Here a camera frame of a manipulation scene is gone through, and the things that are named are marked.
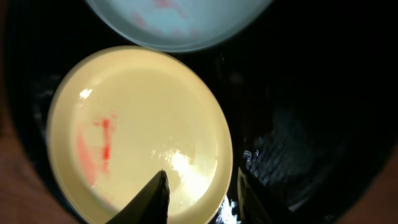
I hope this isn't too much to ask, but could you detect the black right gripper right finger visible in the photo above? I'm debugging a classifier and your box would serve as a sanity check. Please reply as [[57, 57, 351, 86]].
[[237, 168, 299, 224]]

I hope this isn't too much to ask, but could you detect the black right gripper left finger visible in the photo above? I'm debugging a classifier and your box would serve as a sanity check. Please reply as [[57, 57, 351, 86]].
[[106, 170, 170, 224]]

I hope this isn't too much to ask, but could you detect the yellow plate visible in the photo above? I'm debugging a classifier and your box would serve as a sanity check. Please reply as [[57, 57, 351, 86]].
[[46, 46, 233, 223]]

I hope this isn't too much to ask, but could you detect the mint green plate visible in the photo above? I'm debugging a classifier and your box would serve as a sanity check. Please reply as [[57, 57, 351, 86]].
[[86, 0, 272, 52]]

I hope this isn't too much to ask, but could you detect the round black tray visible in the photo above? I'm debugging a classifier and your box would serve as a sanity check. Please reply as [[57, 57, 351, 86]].
[[1, 0, 397, 223]]

